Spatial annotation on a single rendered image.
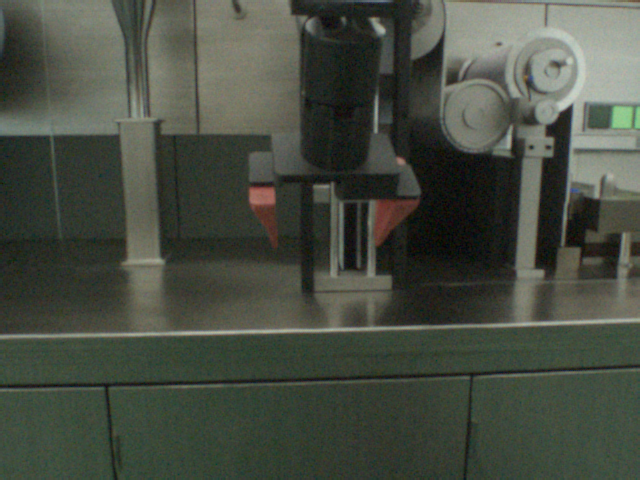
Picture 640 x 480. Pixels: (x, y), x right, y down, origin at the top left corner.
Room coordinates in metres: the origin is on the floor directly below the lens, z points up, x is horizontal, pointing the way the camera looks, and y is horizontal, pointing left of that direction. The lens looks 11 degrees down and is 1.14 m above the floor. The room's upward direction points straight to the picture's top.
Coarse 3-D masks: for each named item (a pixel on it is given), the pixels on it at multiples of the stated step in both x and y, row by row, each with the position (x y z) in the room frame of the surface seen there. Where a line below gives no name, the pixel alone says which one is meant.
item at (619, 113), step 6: (618, 108) 1.32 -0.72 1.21; (624, 108) 1.32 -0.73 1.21; (630, 108) 1.32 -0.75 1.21; (618, 114) 1.32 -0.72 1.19; (624, 114) 1.32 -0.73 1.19; (630, 114) 1.32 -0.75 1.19; (612, 120) 1.32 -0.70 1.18; (618, 120) 1.32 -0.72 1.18; (624, 120) 1.32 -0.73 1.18; (630, 120) 1.32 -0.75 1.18; (612, 126) 1.32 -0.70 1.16; (618, 126) 1.32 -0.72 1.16; (624, 126) 1.32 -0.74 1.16; (630, 126) 1.32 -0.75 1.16
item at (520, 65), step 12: (528, 48) 0.96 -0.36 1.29; (540, 48) 0.96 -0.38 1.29; (564, 48) 0.97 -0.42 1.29; (516, 60) 0.97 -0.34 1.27; (528, 60) 0.96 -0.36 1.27; (576, 60) 0.97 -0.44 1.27; (516, 72) 0.96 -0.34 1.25; (576, 72) 0.97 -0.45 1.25; (528, 84) 0.96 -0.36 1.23; (552, 96) 0.97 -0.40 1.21; (564, 96) 0.97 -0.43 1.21
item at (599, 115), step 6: (594, 108) 1.31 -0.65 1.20; (600, 108) 1.31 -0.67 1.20; (606, 108) 1.32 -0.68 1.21; (594, 114) 1.31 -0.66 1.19; (600, 114) 1.31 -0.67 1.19; (606, 114) 1.32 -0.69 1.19; (594, 120) 1.31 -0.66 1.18; (600, 120) 1.31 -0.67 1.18; (606, 120) 1.32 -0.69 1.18; (588, 126) 1.31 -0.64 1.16; (594, 126) 1.31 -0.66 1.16; (600, 126) 1.31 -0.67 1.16; (606, 126) 1.32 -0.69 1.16
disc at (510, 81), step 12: (528, 36) 0.97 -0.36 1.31; (540, 36) 0.97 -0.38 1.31; (552, 36) 0.97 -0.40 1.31; (564, 36) 0.97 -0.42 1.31; (516, 48) 0.97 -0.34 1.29; (576, 48) 0.98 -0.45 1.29; (516, 84) 0.97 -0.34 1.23; (576, 84) 0.98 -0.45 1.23; (516, 96) 0.97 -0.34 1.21; (576, 96) 0.98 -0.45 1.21; (564, 108) 0.97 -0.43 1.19
